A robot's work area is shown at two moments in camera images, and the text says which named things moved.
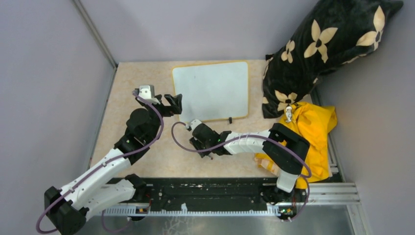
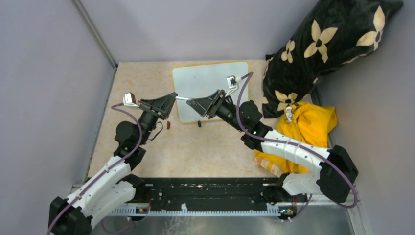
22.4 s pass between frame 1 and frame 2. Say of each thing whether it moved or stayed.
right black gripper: moved
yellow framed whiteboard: stayed
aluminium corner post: stayed
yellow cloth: stayed
